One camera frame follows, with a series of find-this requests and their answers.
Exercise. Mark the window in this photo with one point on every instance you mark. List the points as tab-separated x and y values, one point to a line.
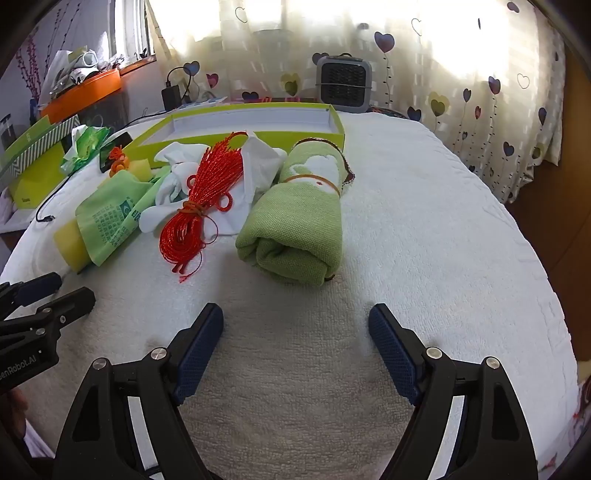
134	27

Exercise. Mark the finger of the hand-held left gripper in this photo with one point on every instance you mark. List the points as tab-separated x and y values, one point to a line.
69	302
37	285

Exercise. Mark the heart print curtain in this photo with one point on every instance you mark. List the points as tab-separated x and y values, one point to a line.
461	69

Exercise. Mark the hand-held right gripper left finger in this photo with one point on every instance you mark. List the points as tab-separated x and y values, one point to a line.
198	355

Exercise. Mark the lime green cardboard box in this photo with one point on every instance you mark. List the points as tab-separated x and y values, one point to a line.
277	137

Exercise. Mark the pink blossom branches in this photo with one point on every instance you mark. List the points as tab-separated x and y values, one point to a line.
32	69

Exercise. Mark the yellow sponge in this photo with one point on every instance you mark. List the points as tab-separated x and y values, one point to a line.
69	244
137	169

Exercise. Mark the orange shelf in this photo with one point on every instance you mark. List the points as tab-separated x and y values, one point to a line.
83	94

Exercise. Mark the white power strip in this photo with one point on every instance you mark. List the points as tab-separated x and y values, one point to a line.
203	102

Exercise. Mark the dark glass jar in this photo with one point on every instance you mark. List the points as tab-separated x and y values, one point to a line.
9	131

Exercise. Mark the wooden cabinet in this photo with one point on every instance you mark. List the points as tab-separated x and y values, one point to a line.
554	207

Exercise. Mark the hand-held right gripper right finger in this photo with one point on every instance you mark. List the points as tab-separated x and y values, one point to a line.
392	350

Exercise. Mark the pile of white packages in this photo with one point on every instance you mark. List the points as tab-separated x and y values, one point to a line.
69	69

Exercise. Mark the black power adapter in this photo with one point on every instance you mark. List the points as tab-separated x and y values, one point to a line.
171	97

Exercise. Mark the plaid cloth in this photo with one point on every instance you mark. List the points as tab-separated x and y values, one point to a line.
286	98

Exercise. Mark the green striped box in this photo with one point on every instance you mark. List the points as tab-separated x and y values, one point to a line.
32	180

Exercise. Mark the black smartphone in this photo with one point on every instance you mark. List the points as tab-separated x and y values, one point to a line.
115	141

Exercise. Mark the green towel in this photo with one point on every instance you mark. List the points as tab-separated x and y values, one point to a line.
295	221

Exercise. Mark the grey fan heater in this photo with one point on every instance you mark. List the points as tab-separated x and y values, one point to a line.
344	83

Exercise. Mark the green tissue pack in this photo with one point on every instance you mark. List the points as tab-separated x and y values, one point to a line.
85	145

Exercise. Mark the green printed microfiber cloth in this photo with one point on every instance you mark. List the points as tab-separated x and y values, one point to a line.
111	217

